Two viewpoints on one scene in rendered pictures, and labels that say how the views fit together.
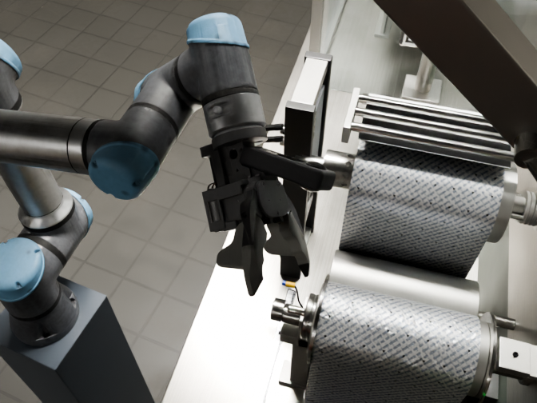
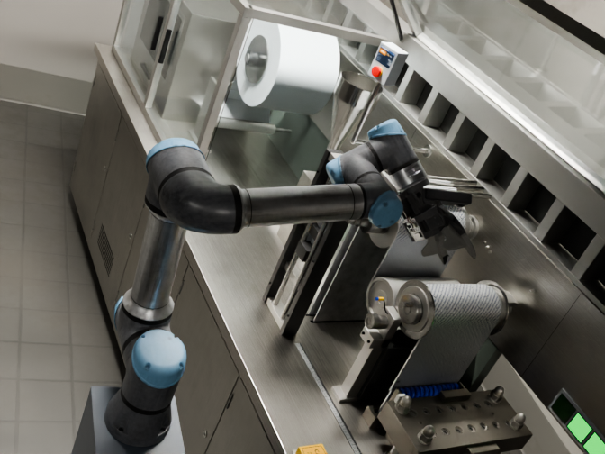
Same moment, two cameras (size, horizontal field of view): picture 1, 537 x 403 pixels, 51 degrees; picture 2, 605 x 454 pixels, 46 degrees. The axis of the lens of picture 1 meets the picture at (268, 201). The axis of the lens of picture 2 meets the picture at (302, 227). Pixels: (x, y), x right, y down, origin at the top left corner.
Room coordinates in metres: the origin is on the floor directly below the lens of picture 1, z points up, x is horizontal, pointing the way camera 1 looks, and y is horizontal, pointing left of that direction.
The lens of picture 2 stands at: (-0.23, 1.34, 2.20)
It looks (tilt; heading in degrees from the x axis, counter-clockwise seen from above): 30 degrees down; 307
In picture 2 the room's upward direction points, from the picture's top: 24 degrees clockwise
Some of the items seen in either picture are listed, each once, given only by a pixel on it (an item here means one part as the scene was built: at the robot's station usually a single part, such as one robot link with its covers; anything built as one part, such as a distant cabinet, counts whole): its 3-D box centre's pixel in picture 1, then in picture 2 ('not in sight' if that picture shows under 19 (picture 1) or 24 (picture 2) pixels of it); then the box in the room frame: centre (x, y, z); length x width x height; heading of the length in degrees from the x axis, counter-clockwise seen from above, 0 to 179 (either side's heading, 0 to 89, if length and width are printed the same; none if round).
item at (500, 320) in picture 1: (491, 319); not in sight; (0.46, -0.39, 1.17); 0.08 x 0.02 x 0.02; 74
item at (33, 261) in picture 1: (23, 274); (154, 367); (0.62, 0.51, 1.07); 0.13 x 0.12 x 0.14; 161
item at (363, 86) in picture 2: not in sight; (358, 90); (1.09, -0.38, 1.50); 0.14 x 0.14 x 0.06
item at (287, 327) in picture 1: (296, 345); (365, 355); (0.47, -0.05, 1.05); 0.06 x 0.05 x 0.31; 74
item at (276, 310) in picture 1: (278, 309); (372, 321); (0.48, -0.02, 1.18); 0.04 x 0.02 x 0.04; 164
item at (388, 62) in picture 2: not in sight; (385, 64); (0.94, -0.26, 1.66); 0.07 x 0.07 x 0.10; 1
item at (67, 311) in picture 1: (39, 305); (142, 405); (0.61, 0.51, 0.95); 0.15 x 0.15 x 0.10
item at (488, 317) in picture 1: (480, 359); (487, 307); (0.35, -0.33, 1.25); 0.15 x 0.01 x 0.15; 164
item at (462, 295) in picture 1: (398, 297); (416, 298); (0.50, -0.23, 1.17); 0.26 x 0.12 x 0.12; 74
